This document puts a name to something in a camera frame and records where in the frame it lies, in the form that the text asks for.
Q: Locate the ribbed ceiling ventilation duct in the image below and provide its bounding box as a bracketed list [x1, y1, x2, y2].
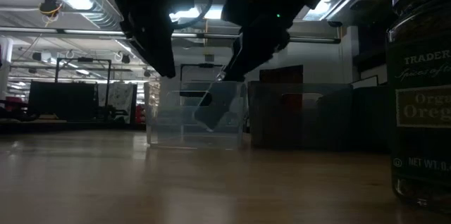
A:
[26, 0, 124, 31]

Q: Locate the dark spice packet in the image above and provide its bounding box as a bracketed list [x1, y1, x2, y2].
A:
[193, 82, 235, 130]

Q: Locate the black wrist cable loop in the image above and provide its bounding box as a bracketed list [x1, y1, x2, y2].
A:
[171, 0, 215, 30]

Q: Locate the metal overhead frame rail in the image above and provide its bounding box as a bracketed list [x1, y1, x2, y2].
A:
[0, 26, 342, 44]

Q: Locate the ceiling light panel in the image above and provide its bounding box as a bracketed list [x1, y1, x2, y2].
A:
[204, 4, 225, 20]
[168, 5, 205, 20]

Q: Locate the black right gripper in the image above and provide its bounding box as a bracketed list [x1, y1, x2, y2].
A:
[222, 12, 292, 83]

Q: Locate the black metal stand frame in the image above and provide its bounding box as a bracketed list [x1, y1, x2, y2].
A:
[54, 57, 113, 116]
[179, 63, 227, 82]

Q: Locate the clear plastic bin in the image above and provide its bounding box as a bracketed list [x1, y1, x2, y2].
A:
[144, 80, 248, 150]

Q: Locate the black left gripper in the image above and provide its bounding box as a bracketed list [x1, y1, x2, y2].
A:
[118, 0, 195, 79]

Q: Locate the white hanging sheet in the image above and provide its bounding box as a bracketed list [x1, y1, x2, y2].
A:
[106, 82, 138, 125]

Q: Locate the black monitor screen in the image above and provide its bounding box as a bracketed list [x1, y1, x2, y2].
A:
[27, 81, 100, 121]

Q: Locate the grey plastic bin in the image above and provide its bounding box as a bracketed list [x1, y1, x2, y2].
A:
[247, 80, 354, 150]

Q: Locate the hanging reel with yellow cable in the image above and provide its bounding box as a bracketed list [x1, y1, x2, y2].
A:
[37, 0, 65, 19]

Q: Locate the oregano spice glass jar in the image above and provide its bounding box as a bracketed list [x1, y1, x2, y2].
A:
[385, 0, 451, 216]

